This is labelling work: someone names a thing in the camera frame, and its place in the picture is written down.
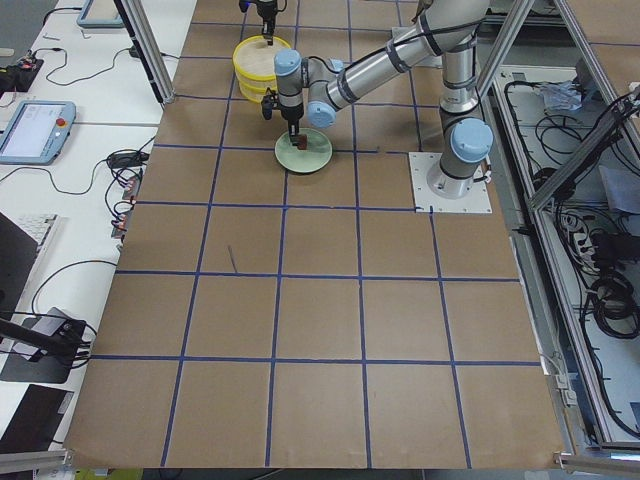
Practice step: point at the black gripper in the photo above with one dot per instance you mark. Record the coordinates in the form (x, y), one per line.
(291, 114)
(266, 11)

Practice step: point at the brown steamed bun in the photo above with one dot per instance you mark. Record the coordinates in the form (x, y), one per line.
(301, 142)

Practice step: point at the yellow steamer layer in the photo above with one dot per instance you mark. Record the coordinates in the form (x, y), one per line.
(237, 71)
(255, 90)

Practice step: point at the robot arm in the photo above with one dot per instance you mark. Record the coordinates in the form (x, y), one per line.
(311, 91)

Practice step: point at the white steamer cloth liner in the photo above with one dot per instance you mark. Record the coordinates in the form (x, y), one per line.
(256, 58)

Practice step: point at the light green plate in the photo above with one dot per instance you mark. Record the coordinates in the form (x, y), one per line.
(304, 161)

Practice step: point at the black power adapter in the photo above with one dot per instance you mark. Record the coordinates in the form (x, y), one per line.
(127, 159)

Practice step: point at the blue teach pendant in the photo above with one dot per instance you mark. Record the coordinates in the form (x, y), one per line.
(37, 132)
(98, 14)

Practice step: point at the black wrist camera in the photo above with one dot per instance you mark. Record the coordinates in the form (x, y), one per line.
(269, 103)

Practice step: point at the aluminium frame post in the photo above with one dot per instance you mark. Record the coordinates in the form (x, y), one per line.
(136, 23)

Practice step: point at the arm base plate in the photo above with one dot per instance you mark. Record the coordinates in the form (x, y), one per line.
(435, 192)

